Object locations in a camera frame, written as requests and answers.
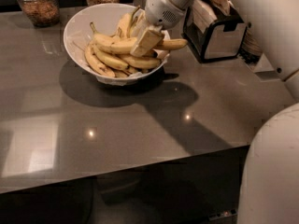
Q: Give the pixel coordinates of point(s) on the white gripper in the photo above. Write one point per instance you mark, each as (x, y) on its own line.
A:
(161, 7)

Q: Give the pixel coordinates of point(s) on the yellow banana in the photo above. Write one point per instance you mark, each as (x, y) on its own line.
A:
(110, 44)
(141, 62)
(110, 60)
(171, 44)

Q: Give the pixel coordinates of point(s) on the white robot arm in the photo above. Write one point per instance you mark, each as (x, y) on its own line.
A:
(269, 192)

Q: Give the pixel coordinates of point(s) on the upright back banana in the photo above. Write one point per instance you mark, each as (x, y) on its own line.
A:
(125, 23)

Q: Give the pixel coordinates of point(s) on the bottom left spotted banana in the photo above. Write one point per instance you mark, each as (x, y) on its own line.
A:
(95, 64)

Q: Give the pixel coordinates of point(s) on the white bowl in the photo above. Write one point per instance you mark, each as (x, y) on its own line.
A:
(78, 34)

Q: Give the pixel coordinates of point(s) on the black silver napkin dispenser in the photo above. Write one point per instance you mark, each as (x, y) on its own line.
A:
(214, 30)

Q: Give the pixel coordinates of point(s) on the stack of white paper plates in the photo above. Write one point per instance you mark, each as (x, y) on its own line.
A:
(250, 45)

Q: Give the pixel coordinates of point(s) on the left glass jar with cereal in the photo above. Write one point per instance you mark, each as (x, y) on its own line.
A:
(41, 13)

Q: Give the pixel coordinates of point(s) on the floor power strip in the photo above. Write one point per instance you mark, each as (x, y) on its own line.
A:
(222, 215)

